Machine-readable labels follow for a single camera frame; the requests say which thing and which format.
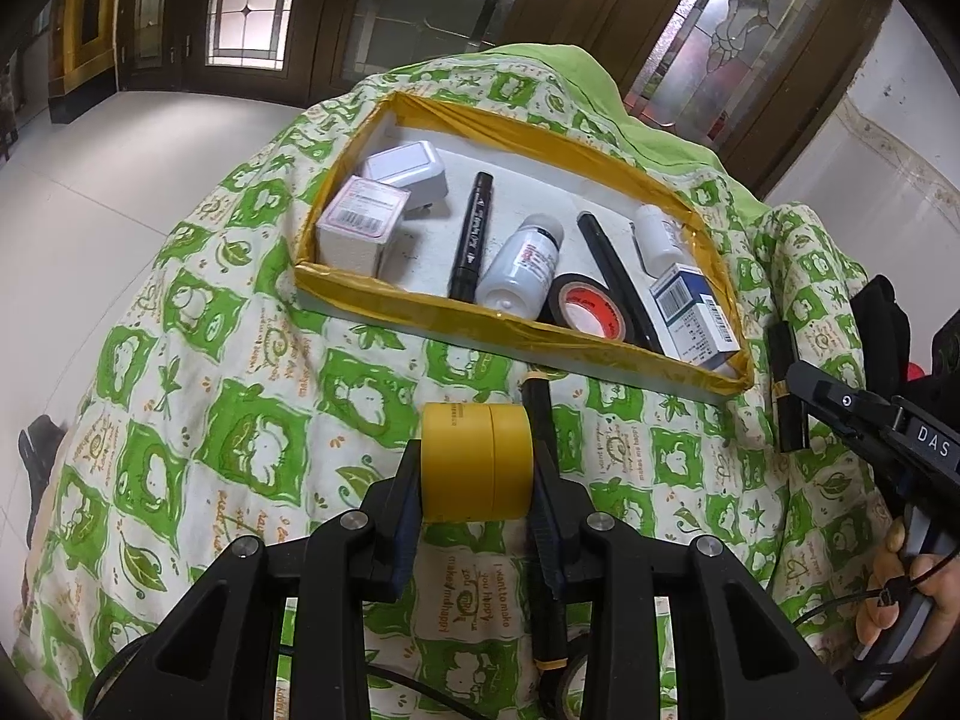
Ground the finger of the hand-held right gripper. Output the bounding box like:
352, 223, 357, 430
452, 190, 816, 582
784, 360, 953, 477

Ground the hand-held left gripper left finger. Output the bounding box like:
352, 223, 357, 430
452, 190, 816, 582
86, 439, 425, 720

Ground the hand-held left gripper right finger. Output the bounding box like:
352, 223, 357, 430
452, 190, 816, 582
531, 439, 860, 720

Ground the yellow tape roll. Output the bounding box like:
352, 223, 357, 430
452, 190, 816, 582
420, 403, 535, 522

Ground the black tube with yellow band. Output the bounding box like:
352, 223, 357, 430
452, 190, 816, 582
769, 321, 811, 455

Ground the yellow-taped foam tray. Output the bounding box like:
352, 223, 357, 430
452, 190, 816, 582
292, 90, 755, 395

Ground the black tape roll red core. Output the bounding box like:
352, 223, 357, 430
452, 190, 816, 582
544, 274, 638, 346

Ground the small white pill bottle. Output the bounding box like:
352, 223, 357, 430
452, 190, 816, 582
634, 204, 687, 278

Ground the grey-capped plastic bottle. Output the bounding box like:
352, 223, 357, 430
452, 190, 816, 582
476, 214, 563, 320

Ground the long black pen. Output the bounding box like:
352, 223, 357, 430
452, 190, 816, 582
576, 211, 665, 357

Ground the black marker pen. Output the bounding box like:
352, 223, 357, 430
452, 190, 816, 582
448, 171, 494, 301

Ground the pink and white medicine box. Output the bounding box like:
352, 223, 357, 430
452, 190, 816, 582
315, 175, 412, 278

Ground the white USB charger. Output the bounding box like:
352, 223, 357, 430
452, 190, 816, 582
365, 142, 449, 218

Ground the person's right hand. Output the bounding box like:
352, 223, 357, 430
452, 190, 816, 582
855, 521, 913, 646

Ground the black cloth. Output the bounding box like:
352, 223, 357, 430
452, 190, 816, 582
851, 275, 914, 395

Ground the black pen with yellow bands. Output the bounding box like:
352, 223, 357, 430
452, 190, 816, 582
521, 371, 567, 672

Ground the blue and white medicine box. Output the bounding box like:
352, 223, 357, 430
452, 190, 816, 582
649, 262, 743, 372

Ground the green and white printed blanket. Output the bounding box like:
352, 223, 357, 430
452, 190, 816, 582
15, 45, 927, 720

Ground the black shoe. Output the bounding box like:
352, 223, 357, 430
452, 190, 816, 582
19, 416, 72, 500

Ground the wooden glass-panel door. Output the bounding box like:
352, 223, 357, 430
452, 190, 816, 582
330, 0, 560, 87
120, 0, 335, 100
622, 0, 897, 200

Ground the wooden cabinet with yellow trim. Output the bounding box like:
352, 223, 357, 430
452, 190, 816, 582
45, 0, 122, 125

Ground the thin black cable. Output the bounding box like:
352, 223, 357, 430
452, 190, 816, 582
795, 576, 938, 625

